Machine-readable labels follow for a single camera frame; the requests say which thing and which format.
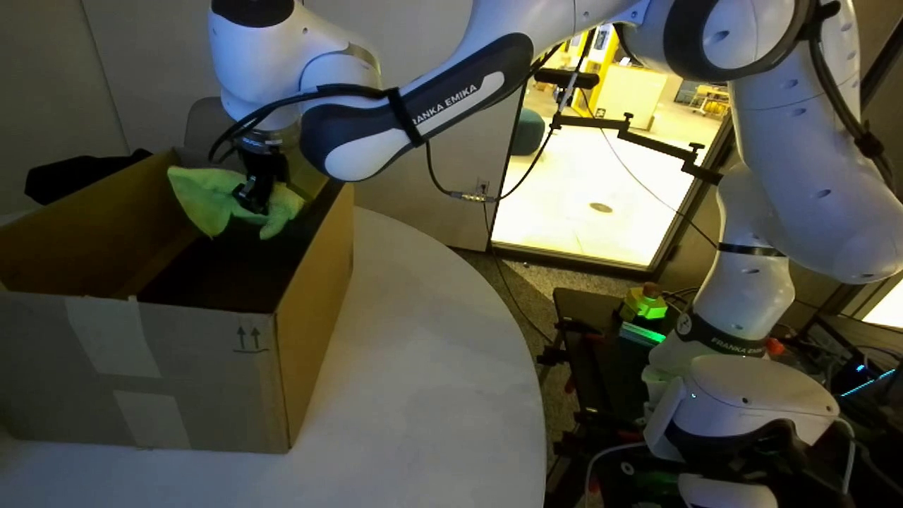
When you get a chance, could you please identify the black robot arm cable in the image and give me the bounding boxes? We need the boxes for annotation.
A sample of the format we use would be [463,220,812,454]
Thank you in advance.
[420,114,559,205]

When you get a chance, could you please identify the black jacket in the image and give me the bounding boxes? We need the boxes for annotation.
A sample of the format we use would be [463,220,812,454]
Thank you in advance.
[20,143,156,207]

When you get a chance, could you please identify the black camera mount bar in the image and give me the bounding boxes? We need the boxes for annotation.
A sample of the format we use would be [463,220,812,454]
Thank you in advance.
[530,61,744,195]

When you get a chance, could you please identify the grey chair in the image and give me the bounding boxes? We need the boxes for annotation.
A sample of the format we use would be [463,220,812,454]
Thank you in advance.
[180,92,248,165]

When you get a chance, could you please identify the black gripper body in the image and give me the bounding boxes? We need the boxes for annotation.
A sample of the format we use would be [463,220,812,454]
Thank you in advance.
[233,137,291,196]

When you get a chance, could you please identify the yellow-green towel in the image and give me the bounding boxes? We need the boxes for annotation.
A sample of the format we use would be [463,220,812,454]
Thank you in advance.
[164,159,311,241]

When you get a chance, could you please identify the open cardboard box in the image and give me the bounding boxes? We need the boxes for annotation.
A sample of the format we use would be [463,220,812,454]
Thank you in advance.
[0,147,359,457]

